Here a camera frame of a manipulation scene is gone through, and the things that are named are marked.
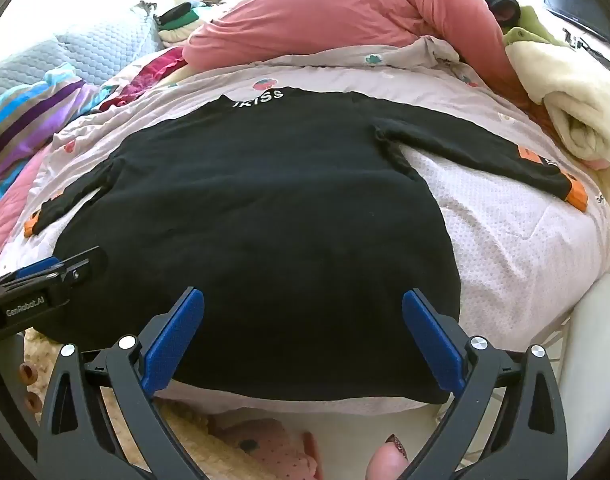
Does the strawberry print quilt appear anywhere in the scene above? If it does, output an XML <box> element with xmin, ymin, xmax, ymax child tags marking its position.
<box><xmin>0</xmin><ymin>37</ymin><xmax>610</xmax><ymax>416</ymax></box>

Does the light green cloth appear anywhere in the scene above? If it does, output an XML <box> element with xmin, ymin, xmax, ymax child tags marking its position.
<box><xmin>502</xmin><ymin>5</ymin><xmax>568</xmax><ymax>48</ymax></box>

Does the white bed frame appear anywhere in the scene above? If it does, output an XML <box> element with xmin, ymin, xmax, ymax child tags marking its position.
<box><xmin>560</xmin><ymin>270</ymin><xmax>610</xmax><ymax>461</ymax></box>

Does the pink bed sheet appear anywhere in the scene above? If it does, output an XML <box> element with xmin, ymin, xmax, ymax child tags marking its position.
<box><xmin>0</xmin><ymin>160</ymin><xmax>48</xmax><ymax>273</ymax></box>

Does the cream fluffy rug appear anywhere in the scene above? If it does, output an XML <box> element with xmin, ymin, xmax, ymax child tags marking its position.
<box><xmin>22</xmin><ymin>330</ymin><xmax>286</xmax><ymax>480</ymax></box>

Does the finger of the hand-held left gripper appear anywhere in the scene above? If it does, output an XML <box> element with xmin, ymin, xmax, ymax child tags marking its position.
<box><xmin>55</xmin><ymin>246</ymin><xmax>109</xmax><ymax>292</ymax></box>
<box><xmin>8</xmin><ymin>257</ymin><xmax>62</xmax><ymax>282</ymax></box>

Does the pink dotted slipper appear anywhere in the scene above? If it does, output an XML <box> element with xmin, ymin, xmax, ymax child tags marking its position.
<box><xmin>207</xmin><ymin>415</ymin><xmax>321</xmax><ymax>480</ymax></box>

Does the person's toe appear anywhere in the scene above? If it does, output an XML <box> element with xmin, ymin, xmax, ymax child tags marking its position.
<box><xmin>366</xmin><ymin>435</ymin><xmax>411</xmax><ymax>480</ymax></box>

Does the dark cloth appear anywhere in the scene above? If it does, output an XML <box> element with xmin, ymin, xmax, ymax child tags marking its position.
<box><xmin>482</xmin><ymin>0</ymin><xmax>520</xmax><ymax>26</ymax></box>

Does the blue-grey quilted pillow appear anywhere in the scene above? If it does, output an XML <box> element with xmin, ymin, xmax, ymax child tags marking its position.
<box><xmin>0</xmin><ymin>7</ymin><xmax>158</xmax><ymax>106</ymax></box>

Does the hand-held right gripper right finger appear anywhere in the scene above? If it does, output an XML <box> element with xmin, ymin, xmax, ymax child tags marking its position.
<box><xmin>401</xmin><ymin>289</ymin><xmax>570</xmax><ymax>480</ymax></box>

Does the striped colourful blanket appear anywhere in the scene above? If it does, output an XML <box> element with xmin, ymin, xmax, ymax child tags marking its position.
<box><xmin>0</xmin><ymin>62</ymin><xmax>103</xmax><ymax>186</ymax></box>

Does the black sweater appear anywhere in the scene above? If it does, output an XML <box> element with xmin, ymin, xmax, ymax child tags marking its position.
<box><xmin>24</xmin><ymin>87</ymin><xmax>588</xmax><ymax>406</ymax></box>

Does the black folded garment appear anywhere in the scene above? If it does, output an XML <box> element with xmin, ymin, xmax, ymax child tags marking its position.
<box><xmin>157</xmin><ymin>2</ymin><xmax>193</xmax><ymax>23</ymax></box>

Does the red ruffled cloth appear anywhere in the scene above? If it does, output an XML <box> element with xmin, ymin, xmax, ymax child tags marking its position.
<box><xmin>98</xmin><ymin>47</ymin><xmax>186</xmax><ymax>111</ymax></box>

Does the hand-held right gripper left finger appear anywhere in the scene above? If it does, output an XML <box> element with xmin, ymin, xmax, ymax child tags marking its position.
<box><xmin>35</xmin><ymin>286</ymin><xmax>206</xmax><ymax>480</ymax></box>

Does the pink duvet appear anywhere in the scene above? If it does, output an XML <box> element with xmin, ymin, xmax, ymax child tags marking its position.
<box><xmin>182</xmin><ymin>0</ymin><xmax>530</xmax><ymax>106</ymax></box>

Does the cream fleece blanket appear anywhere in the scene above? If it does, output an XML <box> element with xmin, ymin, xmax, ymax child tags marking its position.
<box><xmin>505</xmin><ymin>40</ymin><xmax>610</xmax><ymax>168</ymax></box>

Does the green folded garment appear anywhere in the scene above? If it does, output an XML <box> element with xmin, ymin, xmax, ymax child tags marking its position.
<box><xmin>160</xmin><ymin>10</ymin><xmax>201</xmax><ymax>31</ymax></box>

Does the cream folded garment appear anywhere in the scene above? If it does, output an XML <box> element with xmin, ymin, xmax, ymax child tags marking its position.
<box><xmin>157</xmin><ymin>25</ymin><xmax>206</xmax><ymax>47</ymax></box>

